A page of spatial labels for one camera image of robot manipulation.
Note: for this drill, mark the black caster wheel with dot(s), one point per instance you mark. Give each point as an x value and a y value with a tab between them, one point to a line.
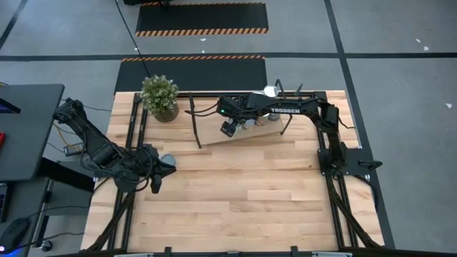
46	246

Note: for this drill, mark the potted green plant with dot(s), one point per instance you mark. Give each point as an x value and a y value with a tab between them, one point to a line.
159	93

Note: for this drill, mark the black computer mouse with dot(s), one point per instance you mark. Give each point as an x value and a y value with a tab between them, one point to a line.
14	233

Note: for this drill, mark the black aluminium table frame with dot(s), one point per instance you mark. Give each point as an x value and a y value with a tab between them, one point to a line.
207	95

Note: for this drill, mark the green beans can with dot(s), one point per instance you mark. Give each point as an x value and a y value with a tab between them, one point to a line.
262	120

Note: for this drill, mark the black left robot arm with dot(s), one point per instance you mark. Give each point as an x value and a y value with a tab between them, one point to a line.
96	148

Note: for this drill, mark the laptop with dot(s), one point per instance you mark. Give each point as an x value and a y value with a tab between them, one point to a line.
3	203

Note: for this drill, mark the black mat with orange stripes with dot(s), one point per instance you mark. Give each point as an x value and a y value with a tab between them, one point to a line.
214	75
200	18

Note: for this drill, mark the peas can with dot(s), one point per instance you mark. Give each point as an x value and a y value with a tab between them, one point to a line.
275	117

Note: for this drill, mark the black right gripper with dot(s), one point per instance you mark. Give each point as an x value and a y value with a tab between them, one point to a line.
239	120

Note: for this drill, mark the small red item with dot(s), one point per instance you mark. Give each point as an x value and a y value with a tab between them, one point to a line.
1	139

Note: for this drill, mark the small black box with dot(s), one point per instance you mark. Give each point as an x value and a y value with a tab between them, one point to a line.
74	150

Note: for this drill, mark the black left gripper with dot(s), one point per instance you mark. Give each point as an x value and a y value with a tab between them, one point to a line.
151	164

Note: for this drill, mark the dark grey desk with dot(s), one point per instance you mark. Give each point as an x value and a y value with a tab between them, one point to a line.
32	132

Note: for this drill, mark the wooden tray frame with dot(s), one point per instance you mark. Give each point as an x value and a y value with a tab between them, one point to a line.
250	135

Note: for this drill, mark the carrots can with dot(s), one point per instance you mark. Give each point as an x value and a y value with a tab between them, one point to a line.
249	124

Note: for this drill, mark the dark tablet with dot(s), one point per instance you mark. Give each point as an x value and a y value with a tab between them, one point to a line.
9	106

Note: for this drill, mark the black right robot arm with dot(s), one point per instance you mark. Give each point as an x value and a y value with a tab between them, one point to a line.
285	110

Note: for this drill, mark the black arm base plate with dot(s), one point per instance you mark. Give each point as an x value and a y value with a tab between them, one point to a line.
357	160

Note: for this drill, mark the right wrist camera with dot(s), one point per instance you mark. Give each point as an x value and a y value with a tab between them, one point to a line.
228	128

